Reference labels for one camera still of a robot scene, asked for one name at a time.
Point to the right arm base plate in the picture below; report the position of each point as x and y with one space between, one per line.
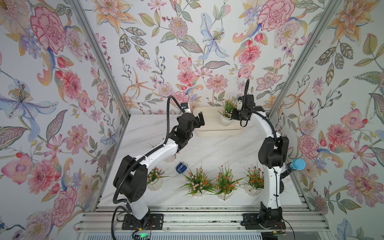
252 221

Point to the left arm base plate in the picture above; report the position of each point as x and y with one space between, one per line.
156 221

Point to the cream plastic storage box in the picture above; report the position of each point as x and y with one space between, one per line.
215 124

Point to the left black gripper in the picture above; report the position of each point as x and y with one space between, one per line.
197 123

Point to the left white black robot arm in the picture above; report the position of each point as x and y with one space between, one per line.
131 178

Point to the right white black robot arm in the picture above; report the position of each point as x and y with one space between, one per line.
272 156

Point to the potted plant red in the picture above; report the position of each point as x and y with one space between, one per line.
254 181
226 183

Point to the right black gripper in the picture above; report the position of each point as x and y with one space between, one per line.
234 116

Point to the aluminium rail frame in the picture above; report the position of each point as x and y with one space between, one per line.
300 220

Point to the small blue object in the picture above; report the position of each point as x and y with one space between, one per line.
181 167

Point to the potted plant pink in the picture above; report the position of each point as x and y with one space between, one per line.
198 183

